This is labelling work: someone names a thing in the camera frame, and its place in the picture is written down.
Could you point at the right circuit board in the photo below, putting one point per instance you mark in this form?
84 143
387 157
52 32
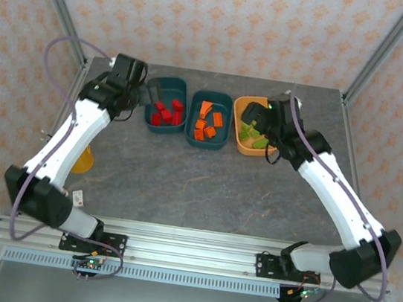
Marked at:
301 294

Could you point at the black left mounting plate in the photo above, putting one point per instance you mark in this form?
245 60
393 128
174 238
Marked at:
117 240

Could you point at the aluminium table side rail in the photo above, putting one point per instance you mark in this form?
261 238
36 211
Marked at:
353 168
65 109

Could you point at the left circuit board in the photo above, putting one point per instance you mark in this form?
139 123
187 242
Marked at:
90 264

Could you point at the wide orange lego brick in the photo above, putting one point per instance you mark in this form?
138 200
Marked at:
217 118

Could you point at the circuit board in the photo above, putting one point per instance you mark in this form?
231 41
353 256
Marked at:
90 264
301 294

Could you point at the long red lego brick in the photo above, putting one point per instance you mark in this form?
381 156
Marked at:
177 112

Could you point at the long green lego brick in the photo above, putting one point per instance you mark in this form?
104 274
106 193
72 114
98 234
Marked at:
261 142

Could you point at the small green lego brick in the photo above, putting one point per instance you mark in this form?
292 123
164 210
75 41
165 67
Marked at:
253 123
244 136
246 128

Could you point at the black mounting plate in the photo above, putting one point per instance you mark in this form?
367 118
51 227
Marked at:
117 240
264 265

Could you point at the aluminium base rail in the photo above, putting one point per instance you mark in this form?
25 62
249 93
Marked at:
191 249

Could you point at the small orange lego brick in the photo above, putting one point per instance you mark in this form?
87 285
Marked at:
201 124
209 131
199 134

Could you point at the small white card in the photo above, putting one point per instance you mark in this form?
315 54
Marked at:
78 198

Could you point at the yellow pen cup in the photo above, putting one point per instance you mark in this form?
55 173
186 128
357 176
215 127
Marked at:
85 163

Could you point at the orange lego wedge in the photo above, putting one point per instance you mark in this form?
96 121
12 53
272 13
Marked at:
205 108

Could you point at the black pen with white tip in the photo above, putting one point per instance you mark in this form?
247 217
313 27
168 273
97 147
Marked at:
43 132
42 139

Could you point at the orange plastic container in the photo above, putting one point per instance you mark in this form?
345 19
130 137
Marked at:
250 150

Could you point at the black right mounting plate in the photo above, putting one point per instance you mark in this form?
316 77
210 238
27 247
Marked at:
264 265

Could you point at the teal plastic container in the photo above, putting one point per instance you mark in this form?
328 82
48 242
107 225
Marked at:
223 103
168 90

